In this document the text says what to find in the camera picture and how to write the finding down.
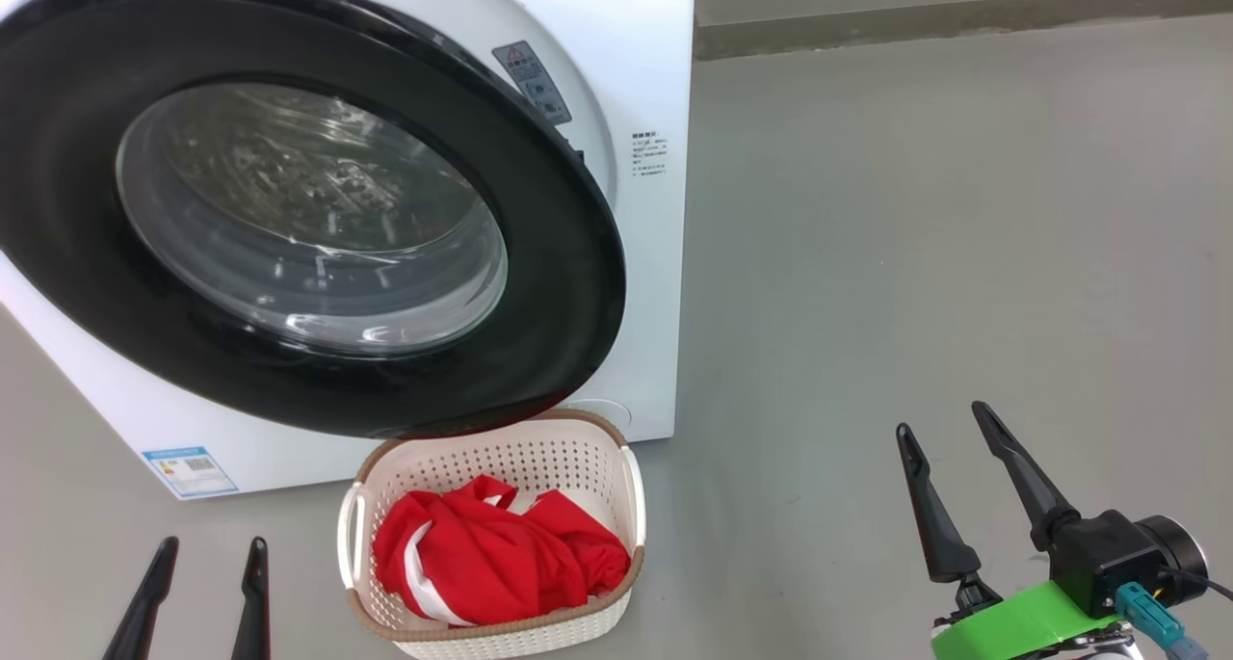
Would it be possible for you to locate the blue energy label sticker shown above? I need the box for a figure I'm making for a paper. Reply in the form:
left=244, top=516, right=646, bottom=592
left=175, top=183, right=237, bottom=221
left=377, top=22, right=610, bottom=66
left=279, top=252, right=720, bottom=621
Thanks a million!
left=142, top=445, right=239, bottom=500

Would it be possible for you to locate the cream perforated laundry basket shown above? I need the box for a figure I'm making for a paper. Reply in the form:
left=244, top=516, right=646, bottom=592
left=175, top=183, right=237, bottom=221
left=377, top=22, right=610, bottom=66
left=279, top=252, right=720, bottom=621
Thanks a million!
left=337, top=409, right=646, bottom=660

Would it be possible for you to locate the thin black cable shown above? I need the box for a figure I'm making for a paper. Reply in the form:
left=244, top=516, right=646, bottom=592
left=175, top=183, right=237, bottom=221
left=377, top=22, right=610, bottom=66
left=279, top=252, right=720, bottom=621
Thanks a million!
left=1161, top=566, right=1233, bottom=603

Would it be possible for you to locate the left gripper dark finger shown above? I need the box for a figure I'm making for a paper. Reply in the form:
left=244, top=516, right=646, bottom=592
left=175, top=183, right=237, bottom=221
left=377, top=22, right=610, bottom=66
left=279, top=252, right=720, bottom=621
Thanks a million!
left=101, top=537, right=181, bottom=660
left=231, top=537, right=273, bottom=660

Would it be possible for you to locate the right gripper body green plate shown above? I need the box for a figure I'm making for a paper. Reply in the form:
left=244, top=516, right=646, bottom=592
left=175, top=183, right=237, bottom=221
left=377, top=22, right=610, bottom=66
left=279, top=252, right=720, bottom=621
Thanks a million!
left=931, top=573, right=1142, bottom=660

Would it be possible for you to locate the grey warning sticker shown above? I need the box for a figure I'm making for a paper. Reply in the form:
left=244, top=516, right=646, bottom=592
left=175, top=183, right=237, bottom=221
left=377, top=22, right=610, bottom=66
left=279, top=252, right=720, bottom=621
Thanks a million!
left=493, top=41, right=572, bottom=126

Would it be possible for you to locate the white front-load washing machine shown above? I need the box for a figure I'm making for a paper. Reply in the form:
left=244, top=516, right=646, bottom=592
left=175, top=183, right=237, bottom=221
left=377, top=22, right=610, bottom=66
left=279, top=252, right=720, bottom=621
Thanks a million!
left=0, top=0, right=696, bottom=500

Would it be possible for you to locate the round black glass washer door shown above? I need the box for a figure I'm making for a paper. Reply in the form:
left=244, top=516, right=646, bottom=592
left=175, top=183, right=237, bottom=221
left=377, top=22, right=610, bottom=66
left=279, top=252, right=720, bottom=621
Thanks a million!
left=0, top=0, right=627, bottom=439

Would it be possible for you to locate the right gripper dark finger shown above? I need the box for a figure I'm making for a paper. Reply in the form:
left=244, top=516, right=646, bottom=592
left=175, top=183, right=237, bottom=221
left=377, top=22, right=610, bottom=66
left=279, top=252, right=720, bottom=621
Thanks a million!
left=971, top=401, right=1082, bottom=552
left=896, top=423, right=982, bottom=584

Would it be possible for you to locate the teal cable connector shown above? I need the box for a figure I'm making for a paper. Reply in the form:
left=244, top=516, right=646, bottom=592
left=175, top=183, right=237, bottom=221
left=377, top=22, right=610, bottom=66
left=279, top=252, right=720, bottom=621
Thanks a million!
left=1115, top=583, right=1210, bottom=660

